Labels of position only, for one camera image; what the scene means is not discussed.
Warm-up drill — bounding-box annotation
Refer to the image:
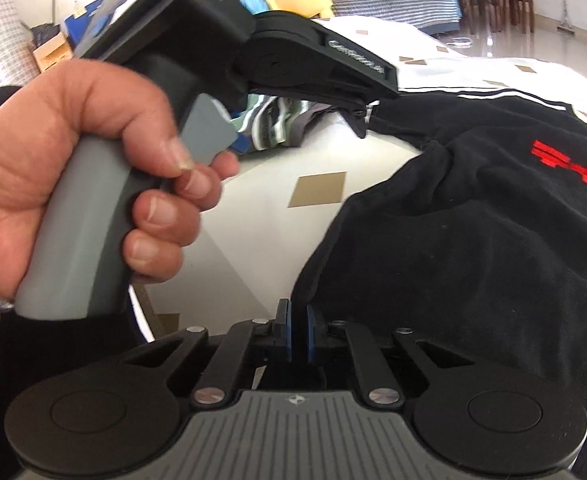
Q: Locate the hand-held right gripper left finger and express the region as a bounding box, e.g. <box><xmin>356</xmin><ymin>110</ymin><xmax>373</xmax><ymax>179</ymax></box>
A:
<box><xmin>124</xmin><ymin>299</ymin><xmax>294</xmax><ymax>406</ymax></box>

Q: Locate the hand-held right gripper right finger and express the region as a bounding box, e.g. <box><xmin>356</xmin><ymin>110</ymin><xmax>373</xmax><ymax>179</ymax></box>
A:
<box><xmin>304</xmin><ymin>305</ymin><xmax>474</xmax><ymax>406</ymax></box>

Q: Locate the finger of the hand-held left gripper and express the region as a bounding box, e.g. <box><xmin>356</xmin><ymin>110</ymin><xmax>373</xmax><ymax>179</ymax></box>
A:
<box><xmin>341</xmin><ymin>100</ymin><xmax>374</xmax><ymax>140</ymax></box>

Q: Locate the black t-shirt red print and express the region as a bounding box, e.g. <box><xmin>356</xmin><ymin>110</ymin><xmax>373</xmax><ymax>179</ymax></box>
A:
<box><xmin>293</xmin><ymin>87</ymin><xmax>587</xmax><ymax>396</ymax></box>

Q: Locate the person's left hand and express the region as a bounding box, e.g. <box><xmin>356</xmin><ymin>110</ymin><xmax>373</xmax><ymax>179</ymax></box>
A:
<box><xmin>0</xmin><ymin>57</ymin><xmax>242</xmax><ymax>313</ymax></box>

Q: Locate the green grey striped shirt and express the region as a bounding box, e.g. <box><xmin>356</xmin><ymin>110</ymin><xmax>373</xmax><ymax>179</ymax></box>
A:
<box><xmin>231</xmin><ymin>95</ymin><xmax>337</xmax><ymax>153</ymax></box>

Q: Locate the houndstooth covered sofa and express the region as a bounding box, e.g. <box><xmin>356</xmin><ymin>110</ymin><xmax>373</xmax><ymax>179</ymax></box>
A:
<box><xmin>333</xmin><ymin>0</ymin><xmax>461</xmax><ymax>36</ymax></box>

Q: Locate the white laundry basket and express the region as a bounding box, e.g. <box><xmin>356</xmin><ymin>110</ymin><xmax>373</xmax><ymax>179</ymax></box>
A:
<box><xmin>0</xmin><ymin>0</ymin><xmax>54</xmax><ymax>101</ymax></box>

